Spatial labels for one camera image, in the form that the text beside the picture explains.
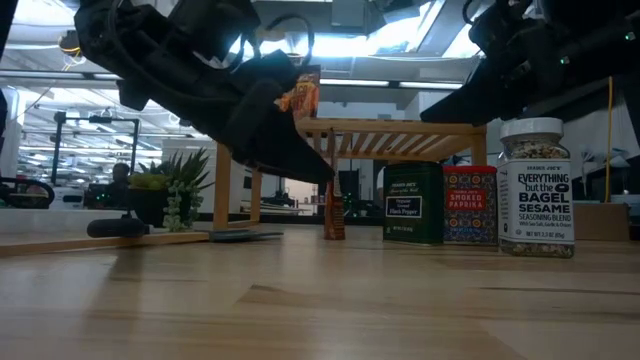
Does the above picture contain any person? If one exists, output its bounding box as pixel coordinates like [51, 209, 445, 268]
[97, 161, 133, 210]

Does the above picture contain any brown cardboard box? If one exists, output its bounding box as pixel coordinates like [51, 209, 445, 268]
[572, 200, 632, 243]

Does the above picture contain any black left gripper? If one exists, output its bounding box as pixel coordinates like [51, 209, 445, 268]
[117, 0, 336, 185]

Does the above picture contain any green black pepper tin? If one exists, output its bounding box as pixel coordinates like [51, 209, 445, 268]
[382, 160, 446, 247]

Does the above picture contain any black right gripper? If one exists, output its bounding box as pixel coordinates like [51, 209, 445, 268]
[419, 0, 581, 126]

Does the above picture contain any potted succulent plant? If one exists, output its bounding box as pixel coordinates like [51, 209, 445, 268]
[125, 146, 215, 234]

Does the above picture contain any orange brown taco mix packet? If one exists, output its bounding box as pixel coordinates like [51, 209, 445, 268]
[323, 167, 347, 242]
[276, 71, 322, 122]

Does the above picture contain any wooden slatted shelf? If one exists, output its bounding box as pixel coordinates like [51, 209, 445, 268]
[211, 117, 489, 232]

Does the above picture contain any black metal stand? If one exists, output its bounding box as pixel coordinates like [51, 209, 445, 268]
[49, 110, 142, 187]

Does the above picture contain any smoked paprika tin red lid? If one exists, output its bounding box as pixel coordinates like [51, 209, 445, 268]
[442, 165, 499, 247]

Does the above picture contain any bagel seasoning jar white lid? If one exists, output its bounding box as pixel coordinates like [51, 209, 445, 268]
[496, 116, 576, 260]

